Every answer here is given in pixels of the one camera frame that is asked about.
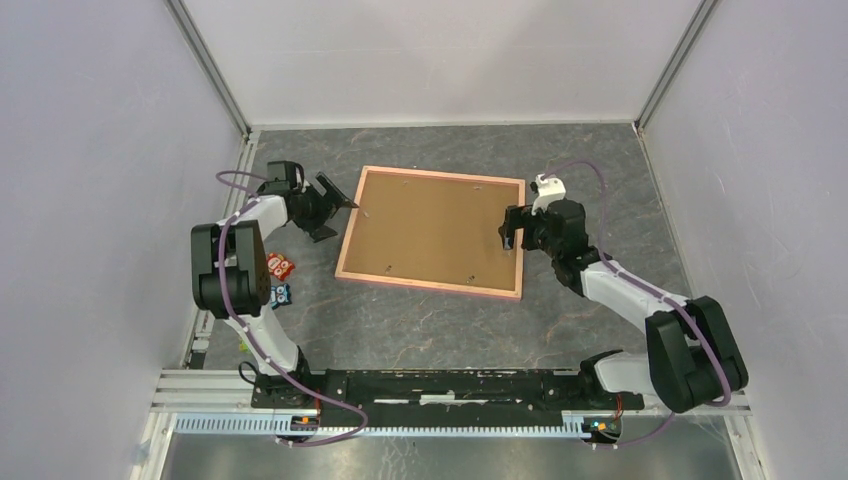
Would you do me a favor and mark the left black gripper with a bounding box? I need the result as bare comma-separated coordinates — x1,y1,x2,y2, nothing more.
293,173,358,243

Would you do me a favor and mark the orange picture frame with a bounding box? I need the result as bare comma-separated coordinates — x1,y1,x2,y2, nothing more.
334,165,527,302

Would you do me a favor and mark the brown cardboard backing board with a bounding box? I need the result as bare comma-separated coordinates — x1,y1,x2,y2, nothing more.
343,170,521,291

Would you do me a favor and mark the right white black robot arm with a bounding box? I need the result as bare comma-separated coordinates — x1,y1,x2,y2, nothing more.
498,199,749,414

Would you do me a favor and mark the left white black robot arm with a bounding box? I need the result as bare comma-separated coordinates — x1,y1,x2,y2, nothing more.
190,160,357,408

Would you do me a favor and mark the red owl sticker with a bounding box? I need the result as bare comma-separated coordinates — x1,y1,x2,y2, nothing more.
266,253,296,282

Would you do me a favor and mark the blue owl sticker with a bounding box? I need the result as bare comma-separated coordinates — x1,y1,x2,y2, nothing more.
269,283,292,310

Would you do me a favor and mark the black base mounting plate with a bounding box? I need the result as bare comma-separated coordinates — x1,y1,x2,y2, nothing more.
251,369,645,429

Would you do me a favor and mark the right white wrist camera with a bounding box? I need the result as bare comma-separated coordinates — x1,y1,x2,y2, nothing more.
531,173,566,215

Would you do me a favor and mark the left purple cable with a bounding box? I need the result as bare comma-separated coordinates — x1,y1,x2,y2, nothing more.
215,169,370,449

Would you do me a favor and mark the purple cable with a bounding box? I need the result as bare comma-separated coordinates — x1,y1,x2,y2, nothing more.
543,158,733,452
215,169,370,449

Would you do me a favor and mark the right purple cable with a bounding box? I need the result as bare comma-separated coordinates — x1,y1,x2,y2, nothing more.
543,158,733,452

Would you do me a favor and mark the white slotted cable duct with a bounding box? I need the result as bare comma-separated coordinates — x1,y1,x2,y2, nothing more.
173,413,591,440

